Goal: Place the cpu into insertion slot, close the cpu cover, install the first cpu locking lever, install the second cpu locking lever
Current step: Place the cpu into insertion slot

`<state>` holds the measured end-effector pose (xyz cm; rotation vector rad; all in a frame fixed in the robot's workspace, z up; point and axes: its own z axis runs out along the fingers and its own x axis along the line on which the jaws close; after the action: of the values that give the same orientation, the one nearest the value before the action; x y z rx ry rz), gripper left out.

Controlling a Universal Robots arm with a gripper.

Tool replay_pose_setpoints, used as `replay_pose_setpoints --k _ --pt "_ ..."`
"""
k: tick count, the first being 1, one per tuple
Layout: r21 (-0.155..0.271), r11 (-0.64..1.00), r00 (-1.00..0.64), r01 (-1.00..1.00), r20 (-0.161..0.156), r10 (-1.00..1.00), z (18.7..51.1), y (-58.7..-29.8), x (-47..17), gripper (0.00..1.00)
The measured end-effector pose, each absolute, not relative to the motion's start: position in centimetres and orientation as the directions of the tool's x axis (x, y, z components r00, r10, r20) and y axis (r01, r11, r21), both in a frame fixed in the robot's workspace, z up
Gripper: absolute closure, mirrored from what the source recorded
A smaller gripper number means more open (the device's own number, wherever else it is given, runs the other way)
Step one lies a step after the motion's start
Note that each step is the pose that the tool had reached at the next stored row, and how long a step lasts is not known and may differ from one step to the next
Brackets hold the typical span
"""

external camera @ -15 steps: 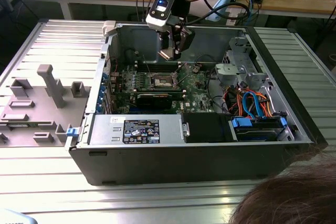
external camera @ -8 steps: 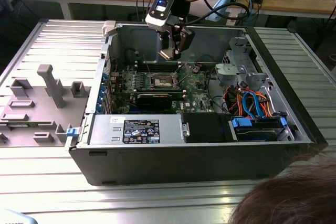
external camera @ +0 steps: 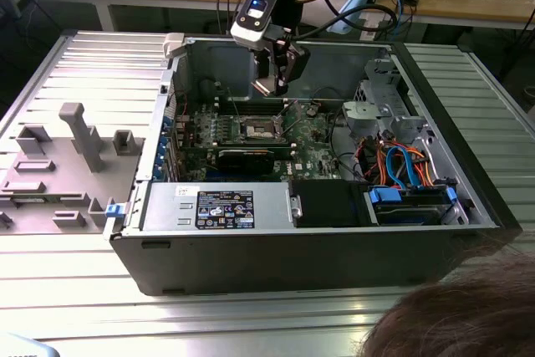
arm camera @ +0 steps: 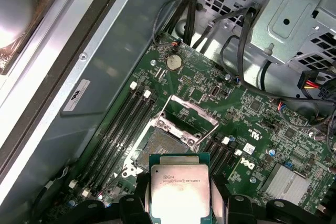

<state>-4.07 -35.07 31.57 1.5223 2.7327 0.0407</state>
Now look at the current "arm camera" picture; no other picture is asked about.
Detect silver-topped CPU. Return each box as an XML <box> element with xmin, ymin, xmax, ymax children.
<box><xmin>148</xmin><ymin>153</ymin><xmax>211</xmax><ymax>224</ymax></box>

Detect green motherboard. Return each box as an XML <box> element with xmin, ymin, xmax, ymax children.
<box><xmin>39</xmin><ymin>31</ymin><xmax>336</xmax><ymax>224</ymax></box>

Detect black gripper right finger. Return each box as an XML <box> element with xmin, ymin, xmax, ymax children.
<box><xmin>209</xmin><ymin>176</ymin><xmax>296</xmax><ymax>224</ymax></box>

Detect black power connector, coloured wires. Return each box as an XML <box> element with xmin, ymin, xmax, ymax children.
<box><xmin>297</xmin><ymin>69</ymin><xmax>332</xmax><ymax>98</ymax></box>

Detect CPU socket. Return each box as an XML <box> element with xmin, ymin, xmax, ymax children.
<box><xmin>125</xmin><ymin>115</ymin><xmax>200</xmax><ymax>180</ymax></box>

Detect silver metal drive cage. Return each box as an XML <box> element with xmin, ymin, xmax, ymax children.
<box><xmin>195</xmin><ymin>0</ymin><xmax>336</xmax><ymax>96</ymax></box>

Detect silver finned chipset heatsink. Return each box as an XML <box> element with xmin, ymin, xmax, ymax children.
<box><xmin>261</xmin><ymin>163</ymin><xmax>311</xmax><ymax>207</ymax></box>

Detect metal socket cover frame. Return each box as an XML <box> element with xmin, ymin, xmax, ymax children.
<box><xmin>156</xmin><ymin>94</ymin><xmax>221</xmax><ymax>147</ymax></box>

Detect thin metal locking lever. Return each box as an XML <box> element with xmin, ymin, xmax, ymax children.
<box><xmin>195</xmin><ymin>123</ymin><xmax>221</xmax><ymax>147</ymax></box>

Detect black open PC case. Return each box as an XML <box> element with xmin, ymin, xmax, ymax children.
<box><xmin>0</xmin><ymin>0</ymin><xmax>336</xmax><ymax>224</ymax></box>

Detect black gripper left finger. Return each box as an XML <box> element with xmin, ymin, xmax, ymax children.
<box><xmin>56</xmin><ymin>172</ymin><xmax>152</xmax><ymax>224</ymax></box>

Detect thick black cable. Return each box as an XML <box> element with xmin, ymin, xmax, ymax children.
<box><xmin>219</xmin><ymin>6</ymin><xmax>336</xmax><ymax>127</ymax></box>

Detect thin black wire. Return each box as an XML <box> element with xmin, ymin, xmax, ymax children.
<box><xmin>153</xmin><ymin>0</ymin><xmax>202</xmax><ymax>48</ymax></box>

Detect round silver coin battery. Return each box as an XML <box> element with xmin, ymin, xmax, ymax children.
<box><xmin>166</xmin><ymin>54</ymin><xmax>183</xmax><ymax>72</ymax></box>

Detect white case sticker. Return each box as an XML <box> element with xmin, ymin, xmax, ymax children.
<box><xmin>64</xmin><ymin>78</ymin><xmax>92</xmax><ymax>112</ymax></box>

